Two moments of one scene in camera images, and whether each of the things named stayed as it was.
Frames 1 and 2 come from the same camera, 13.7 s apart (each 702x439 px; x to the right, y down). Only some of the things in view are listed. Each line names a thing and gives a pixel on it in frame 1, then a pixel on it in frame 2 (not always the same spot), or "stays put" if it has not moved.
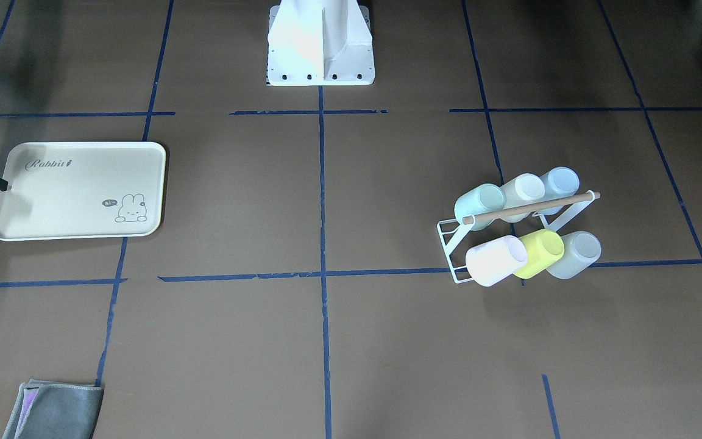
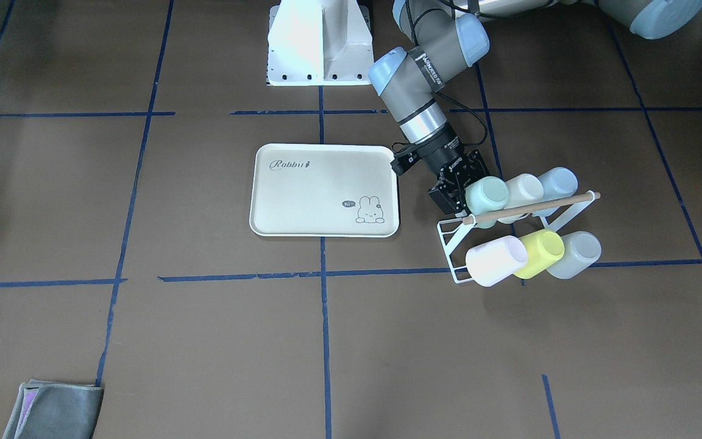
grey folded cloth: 53,410 stays put
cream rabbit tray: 81,189 to 330,190
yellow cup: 544,248 stays put
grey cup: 582,249 stays put
